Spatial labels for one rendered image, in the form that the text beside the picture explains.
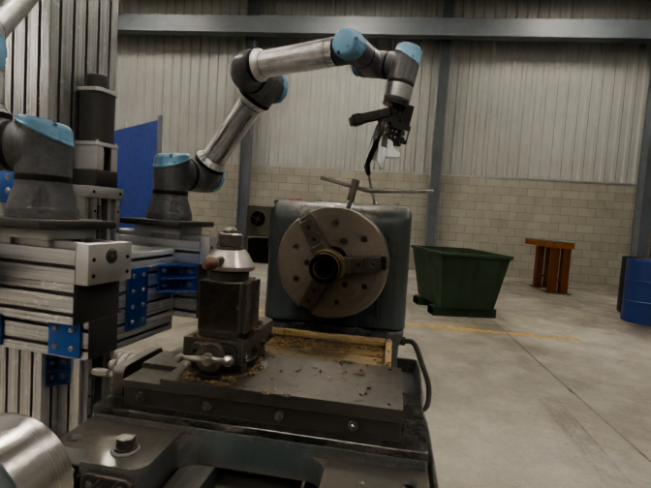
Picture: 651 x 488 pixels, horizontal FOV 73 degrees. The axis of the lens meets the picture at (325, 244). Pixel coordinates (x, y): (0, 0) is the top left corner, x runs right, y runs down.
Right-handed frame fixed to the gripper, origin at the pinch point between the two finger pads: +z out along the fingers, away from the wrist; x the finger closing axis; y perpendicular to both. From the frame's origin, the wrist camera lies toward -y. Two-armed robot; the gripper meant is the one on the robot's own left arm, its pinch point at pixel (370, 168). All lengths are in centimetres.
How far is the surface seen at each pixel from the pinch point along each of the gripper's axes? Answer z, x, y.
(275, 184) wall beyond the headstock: -1, 1035, 30
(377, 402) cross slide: 36, -70, -9
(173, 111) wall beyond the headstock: -122, 1136, -273
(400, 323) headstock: 43.0, 3.3, 22.7
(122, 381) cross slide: 45, -57, -43
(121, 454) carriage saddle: 47, -71, -39
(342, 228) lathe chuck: 18.3, -4.4, -4.6
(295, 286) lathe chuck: 37.3, -1.5, -12.8
